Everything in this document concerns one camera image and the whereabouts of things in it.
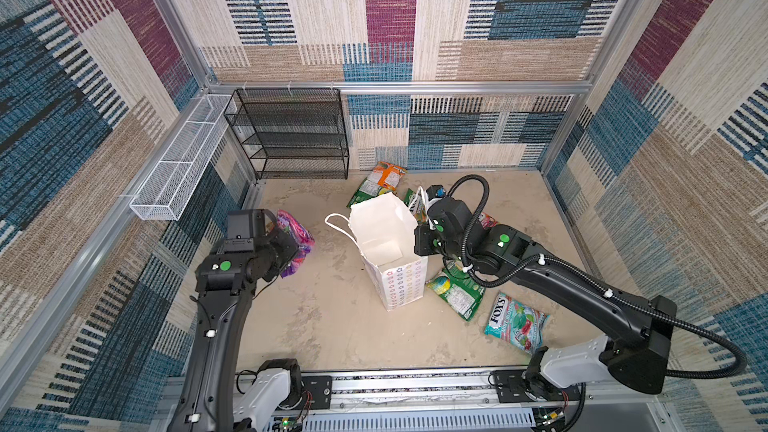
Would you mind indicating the white slotted cable duct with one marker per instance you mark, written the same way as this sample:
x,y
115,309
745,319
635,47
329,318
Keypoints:
x,y
435,420

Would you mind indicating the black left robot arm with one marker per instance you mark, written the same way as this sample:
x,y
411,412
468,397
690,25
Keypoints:
x,y
254,249

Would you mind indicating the white paper bag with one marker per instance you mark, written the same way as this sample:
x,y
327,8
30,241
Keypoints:
x,y
382,230

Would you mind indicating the white wire mesh basket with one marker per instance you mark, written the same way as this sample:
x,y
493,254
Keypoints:
x,y
166,192

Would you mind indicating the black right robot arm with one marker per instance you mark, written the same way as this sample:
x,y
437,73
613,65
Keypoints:
x,y
633,348

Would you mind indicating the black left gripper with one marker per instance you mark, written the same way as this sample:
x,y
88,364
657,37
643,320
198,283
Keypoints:
x,y
289,249

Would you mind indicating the pink Fox's candy bag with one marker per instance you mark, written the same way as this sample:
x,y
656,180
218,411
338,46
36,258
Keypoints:
x,y
487,221

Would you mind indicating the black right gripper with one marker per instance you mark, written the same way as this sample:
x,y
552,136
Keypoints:
x,y
421,233

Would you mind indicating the yellow green candy bag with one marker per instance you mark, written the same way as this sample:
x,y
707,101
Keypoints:
x,y
416,202

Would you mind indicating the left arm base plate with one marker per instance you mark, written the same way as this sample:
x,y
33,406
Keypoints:
x,y
317,392

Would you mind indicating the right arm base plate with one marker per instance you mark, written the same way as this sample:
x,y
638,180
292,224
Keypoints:
x,y
518,386

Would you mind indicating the purple Fox's candy bag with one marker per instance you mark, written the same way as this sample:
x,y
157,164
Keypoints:
x,y
303,238

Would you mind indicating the teal Fox's candy bag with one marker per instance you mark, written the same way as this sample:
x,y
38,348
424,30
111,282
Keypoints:
x,y
516,323

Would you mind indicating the black wire shelf rack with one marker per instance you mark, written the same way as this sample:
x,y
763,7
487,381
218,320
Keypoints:
x,y
291,133

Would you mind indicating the orange green snack bag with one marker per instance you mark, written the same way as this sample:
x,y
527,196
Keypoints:
x,y
384,178

